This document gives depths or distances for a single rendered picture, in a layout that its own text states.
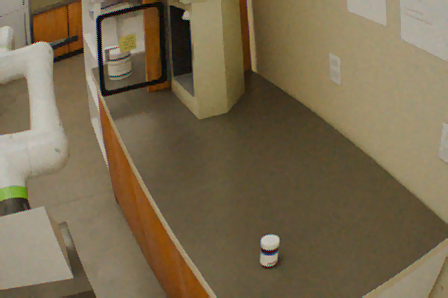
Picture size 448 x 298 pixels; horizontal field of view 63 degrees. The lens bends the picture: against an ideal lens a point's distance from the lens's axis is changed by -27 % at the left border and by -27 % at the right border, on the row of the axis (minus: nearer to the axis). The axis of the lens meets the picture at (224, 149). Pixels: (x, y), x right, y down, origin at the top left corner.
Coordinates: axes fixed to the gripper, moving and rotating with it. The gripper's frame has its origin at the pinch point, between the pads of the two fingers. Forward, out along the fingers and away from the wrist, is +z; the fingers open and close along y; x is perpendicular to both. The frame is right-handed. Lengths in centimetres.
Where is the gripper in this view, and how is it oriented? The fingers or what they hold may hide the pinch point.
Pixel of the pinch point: (71, 39)
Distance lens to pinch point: 190.7
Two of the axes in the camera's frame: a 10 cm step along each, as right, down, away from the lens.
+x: 0.6, 8.7, 4.9
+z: 9.1, -2.5, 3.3
